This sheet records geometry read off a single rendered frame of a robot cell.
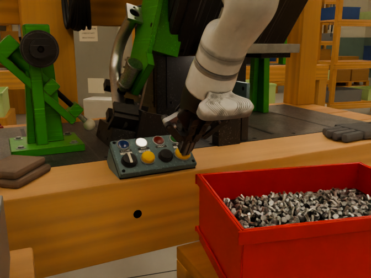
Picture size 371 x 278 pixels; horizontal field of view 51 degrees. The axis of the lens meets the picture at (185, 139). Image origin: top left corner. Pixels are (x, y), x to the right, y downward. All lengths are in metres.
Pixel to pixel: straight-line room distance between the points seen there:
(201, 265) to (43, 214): 0.26
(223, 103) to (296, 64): 1.11
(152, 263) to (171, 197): 1.44
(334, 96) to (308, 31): 4.50
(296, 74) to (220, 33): 1.15
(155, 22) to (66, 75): 0.43
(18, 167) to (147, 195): 0.22
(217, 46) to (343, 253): 0.32
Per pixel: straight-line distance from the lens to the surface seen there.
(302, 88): 1.67
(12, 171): 0.70
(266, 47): 0.85
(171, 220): 0.75
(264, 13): 0.51
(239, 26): 0.52
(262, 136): 1.01
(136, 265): 2.15
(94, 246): 0.72
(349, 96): 6.30
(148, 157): 0.70
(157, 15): 0.92
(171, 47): 0.94
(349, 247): 0.56
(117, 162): 0.70
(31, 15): 1.23
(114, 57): 1.04
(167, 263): 2.15
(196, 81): 0.59
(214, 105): 0.57
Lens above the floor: 1.14
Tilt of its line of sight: 14 degrees down
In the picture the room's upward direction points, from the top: straight up
